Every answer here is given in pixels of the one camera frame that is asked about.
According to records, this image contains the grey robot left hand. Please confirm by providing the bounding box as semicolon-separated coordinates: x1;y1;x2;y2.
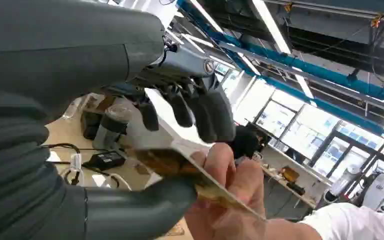
0;0;237;240

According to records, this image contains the person's hand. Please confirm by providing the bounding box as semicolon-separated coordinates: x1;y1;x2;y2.
183;142;272;240

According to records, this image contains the printed white card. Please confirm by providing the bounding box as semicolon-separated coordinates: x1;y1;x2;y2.
119;87;268;222

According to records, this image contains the person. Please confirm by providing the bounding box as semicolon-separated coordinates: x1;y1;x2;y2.
227;124;265;160
299;202;384;240

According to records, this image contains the background workbench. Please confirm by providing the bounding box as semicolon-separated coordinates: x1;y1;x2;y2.
260;145;334;210

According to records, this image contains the clear plastic wrapper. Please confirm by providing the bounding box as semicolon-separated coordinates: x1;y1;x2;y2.
62;93;105;121

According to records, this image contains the black box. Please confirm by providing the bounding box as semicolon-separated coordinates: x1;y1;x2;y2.
80;110;104;141

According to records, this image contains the grey cylinder with black band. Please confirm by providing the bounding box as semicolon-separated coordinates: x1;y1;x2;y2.
91;104;134;152

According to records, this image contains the long ceiling light strip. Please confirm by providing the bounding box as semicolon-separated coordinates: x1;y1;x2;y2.
250;0;293;56
291;67;316;100

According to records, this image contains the black power adapter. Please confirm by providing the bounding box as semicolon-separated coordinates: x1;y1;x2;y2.
81;150;127;172

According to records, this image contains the blue ceiling beam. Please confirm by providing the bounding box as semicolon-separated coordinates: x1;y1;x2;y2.
176;0;384;108
259;75;384;147

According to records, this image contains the ribbed grey left arm sleeve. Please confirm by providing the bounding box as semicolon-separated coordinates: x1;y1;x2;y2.
0;86;89;240

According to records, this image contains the black-framed window wall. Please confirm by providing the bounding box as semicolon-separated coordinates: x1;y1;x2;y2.
213;62;384;186

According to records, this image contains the black cable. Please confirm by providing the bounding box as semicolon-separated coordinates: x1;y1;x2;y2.
39;142;95;186

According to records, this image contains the white cable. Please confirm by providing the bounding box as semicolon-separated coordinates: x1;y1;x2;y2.
61;165;133;192

